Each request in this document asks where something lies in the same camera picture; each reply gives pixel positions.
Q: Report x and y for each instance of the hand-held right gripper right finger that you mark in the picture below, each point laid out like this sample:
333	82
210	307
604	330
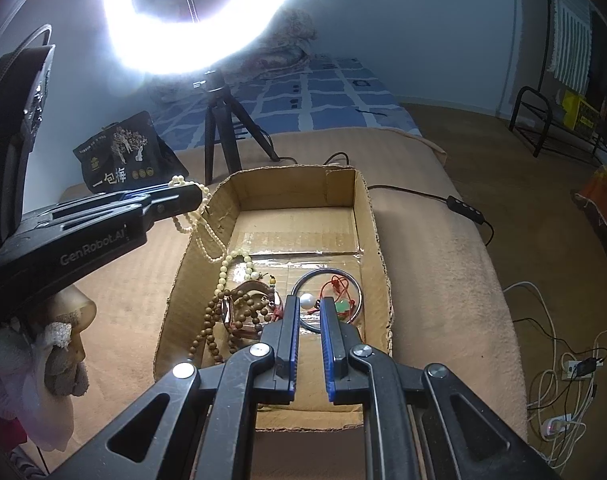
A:
325	355

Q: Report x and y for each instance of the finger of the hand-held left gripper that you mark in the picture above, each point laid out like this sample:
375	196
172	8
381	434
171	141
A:
93	250
83	204

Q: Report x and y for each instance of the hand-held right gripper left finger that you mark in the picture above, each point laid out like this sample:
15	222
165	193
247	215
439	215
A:
296	355

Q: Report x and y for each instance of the white pearl earring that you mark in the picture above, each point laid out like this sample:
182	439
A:
307	301

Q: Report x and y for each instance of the cardboard box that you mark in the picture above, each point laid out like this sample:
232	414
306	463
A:
293	230

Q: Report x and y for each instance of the person's left hand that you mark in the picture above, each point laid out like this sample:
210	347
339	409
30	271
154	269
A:
63	365

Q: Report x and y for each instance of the black snack bag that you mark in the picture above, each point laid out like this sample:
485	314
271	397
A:
123	160

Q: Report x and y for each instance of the silver bangle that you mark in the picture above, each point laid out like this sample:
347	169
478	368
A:
328	270

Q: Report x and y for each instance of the black tripod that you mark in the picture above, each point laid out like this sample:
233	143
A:
216	125

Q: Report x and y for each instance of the pink cloth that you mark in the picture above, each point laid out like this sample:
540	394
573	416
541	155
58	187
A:
3	430

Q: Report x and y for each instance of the white power strip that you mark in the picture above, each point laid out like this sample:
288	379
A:
569	369
556	424

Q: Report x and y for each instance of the floral quilt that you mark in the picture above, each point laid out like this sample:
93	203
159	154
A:
278	45

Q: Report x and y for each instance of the blue patterned bed sheet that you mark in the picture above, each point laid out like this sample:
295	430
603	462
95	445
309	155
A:
328	100

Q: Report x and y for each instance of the black metal rack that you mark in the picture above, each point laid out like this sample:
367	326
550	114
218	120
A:
528	115

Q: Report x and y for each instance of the orange cloth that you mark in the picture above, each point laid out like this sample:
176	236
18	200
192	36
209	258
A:
603	200

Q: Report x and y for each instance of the yellow box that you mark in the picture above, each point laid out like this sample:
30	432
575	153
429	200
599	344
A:
578	110

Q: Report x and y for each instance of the white striped hanging cloth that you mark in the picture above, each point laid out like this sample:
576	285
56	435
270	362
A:
573	30

